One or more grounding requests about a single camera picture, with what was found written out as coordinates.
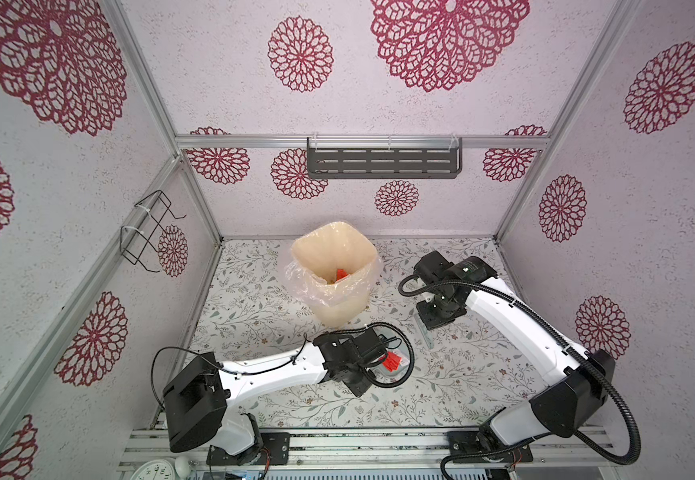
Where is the dark grey wall shelf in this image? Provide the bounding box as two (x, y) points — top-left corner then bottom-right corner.
(305, 138), (463, 180)

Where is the black wire wall basket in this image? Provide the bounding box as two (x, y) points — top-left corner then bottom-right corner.
(118, 190), (189, 278)

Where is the cream trash bin with liner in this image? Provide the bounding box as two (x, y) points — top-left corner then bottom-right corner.
(277, 221), (383, 328)

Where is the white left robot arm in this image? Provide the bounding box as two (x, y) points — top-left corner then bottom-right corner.
(162, 327), (393, 465)

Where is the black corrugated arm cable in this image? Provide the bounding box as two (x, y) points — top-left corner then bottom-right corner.
(397, 274), (643, 480)

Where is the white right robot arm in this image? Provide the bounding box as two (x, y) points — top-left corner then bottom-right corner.
(411, 251), (615, 457)

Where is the grey-green plastic dustpan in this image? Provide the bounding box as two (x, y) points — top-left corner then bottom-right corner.
(371, 349), (411, 383)

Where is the white dial gauge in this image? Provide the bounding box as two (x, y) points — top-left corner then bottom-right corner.
(130, 459), (177, 480)

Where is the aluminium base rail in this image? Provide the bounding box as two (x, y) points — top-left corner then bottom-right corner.
(112, 427), (617, 479)

